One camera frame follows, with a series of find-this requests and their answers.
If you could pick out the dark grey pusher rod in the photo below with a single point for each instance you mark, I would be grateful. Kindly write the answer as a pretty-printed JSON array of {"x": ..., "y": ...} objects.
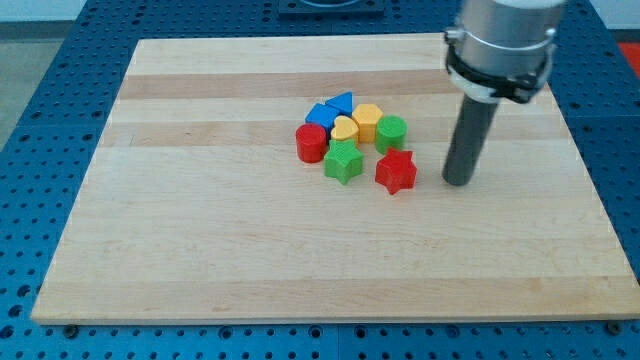
[{"x": 470, "y": 133}]

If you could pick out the red star block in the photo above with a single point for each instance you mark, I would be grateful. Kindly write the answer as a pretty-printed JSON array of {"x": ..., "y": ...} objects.
[{"x": 396, "y": 170}]

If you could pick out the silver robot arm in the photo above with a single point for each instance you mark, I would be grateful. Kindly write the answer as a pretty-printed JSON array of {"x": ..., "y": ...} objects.
[{"x": 497, "y": 49}]

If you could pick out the green star block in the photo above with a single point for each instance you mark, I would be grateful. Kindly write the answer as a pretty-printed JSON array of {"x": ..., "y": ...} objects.
[{"x": 343, "y": 161}]

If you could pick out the green cylinder block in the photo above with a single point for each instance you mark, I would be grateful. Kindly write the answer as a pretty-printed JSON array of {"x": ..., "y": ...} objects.
[{"x": 391, "y": 132}]

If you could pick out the yellow hexagon block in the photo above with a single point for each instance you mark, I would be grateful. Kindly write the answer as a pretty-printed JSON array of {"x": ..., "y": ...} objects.
[{"x": 367, "y": 116}]

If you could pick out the yellow heart block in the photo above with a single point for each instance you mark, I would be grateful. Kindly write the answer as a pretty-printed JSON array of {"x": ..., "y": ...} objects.
[{"x": 344, "y": 129}]

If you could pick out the blue triangle block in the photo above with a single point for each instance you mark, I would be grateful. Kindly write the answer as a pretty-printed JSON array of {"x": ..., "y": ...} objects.
[{"x": 343, "y": 103}]

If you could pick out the blue cube block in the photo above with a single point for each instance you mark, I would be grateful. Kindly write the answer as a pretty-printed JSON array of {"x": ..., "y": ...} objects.
[{"x": 322, "y": 115}]

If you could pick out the red cylinder block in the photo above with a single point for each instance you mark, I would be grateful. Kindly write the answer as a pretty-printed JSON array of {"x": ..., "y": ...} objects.
[{"x": 310, "y": 142}]

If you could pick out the wooden board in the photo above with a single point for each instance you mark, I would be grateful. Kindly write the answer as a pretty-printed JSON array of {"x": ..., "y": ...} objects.
[{"x": 195, "y": 208}]

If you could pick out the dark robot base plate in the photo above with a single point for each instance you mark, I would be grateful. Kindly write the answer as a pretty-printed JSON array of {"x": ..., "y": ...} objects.
[{"x": 296, "y": 8}]

